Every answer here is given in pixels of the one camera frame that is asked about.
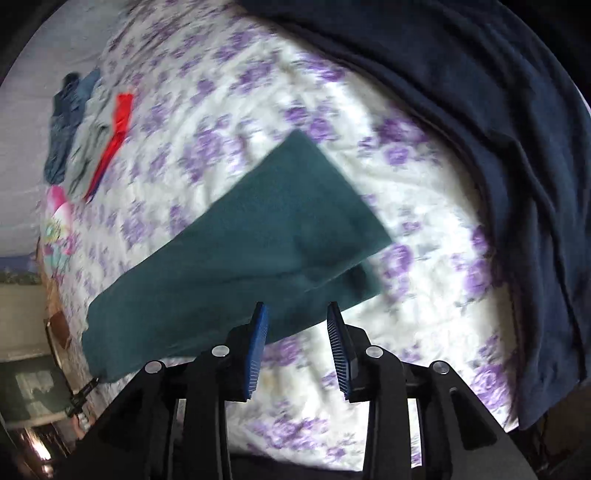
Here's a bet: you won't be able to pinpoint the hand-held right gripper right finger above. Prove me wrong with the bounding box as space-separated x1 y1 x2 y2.
326 302 539 480

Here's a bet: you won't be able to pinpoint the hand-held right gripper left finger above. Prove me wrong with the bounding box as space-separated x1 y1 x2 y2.
69 302 270 480

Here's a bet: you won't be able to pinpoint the red garment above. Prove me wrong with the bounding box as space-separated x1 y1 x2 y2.
83 93 136 204

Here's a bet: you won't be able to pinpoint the pink patterned cloth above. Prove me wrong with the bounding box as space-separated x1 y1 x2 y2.
41 185 77 278

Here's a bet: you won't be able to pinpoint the dark navy cloth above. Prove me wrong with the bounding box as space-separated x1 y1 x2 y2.
235 0 591 431

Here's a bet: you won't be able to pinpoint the dark green pants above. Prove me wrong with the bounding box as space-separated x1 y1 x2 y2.
82 129 394 383

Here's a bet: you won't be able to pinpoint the brown wooden chair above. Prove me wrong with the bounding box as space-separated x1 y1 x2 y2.
45 310 72 354

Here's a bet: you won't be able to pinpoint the blue denim garment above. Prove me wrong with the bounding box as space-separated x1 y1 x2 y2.
44 71 102 184

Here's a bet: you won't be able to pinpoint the floral purple white bedsheet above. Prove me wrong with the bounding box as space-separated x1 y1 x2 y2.
39 0 520 472

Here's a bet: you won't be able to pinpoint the grey green garment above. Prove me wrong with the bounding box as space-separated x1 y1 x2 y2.
68 95 118 195

